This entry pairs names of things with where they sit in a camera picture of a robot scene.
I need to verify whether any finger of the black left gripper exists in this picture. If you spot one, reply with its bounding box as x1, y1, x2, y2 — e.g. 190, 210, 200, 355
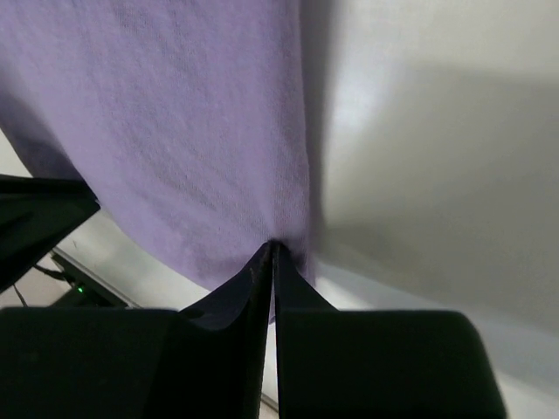
1, 175, 100, 291

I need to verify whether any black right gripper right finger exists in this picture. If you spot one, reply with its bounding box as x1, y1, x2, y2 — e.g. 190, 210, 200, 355
273, 244, 507, 418

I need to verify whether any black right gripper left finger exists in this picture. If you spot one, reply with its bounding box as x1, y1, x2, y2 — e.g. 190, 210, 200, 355
1, 244, 273, 418

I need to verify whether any purple t-shirt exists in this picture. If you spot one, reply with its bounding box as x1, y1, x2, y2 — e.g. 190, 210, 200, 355
1, 1, 314, 290

